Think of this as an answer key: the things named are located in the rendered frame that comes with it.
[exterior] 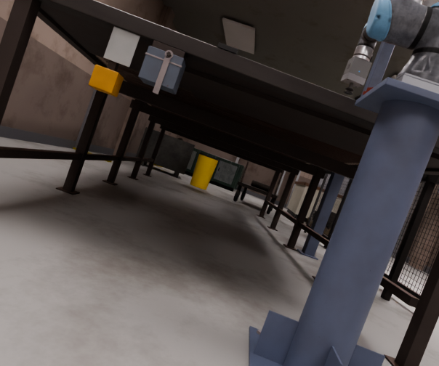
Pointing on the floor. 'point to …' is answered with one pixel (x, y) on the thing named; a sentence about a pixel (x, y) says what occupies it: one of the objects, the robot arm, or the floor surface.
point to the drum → (203, 171)
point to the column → (362, 233)
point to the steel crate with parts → (168, 152)
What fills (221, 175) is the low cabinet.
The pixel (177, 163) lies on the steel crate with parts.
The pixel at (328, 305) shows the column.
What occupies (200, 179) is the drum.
